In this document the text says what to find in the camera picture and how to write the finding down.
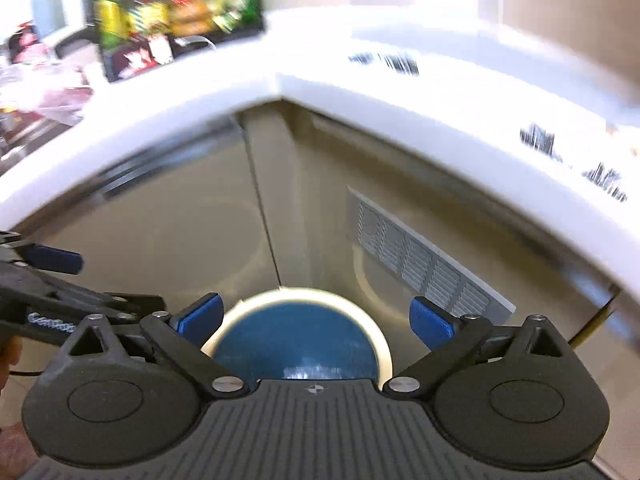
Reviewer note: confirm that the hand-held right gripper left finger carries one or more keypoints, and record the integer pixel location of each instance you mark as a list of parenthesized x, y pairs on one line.
[(200, 317)]

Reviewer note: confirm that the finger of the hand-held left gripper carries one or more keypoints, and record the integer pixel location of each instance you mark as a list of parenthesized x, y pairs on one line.
[(130, 305), (55, 260)]

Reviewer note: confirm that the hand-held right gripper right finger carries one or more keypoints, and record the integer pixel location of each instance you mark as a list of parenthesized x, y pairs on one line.
[(430, 322)]

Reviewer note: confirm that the blue bowl with cream rim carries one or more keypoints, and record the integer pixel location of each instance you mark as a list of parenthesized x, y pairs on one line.
[(295, 335)]

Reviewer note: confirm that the grey louvred vent panel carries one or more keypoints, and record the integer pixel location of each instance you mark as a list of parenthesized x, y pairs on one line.
[(425, 265)]

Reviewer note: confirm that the pink plastic bag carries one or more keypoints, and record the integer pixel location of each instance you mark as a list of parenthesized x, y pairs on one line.
[(45, 100)]

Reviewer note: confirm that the yellow green label bottle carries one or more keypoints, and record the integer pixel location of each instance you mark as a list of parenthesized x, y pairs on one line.
[(110, 5)]

